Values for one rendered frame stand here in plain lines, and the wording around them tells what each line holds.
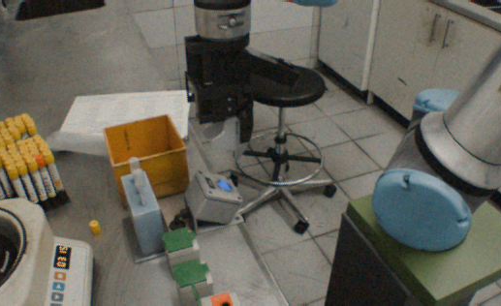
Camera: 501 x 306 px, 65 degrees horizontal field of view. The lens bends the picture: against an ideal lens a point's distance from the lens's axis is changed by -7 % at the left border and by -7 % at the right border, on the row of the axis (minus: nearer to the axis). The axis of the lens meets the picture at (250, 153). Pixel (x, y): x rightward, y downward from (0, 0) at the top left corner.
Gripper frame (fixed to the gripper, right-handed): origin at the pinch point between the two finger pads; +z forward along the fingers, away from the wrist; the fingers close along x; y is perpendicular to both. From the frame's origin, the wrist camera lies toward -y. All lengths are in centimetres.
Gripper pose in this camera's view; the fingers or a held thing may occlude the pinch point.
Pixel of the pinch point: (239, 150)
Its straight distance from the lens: 68.8
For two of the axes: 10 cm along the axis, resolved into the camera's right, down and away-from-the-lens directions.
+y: -9.3, 2.2, -3.0
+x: 3.7, 5.4, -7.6
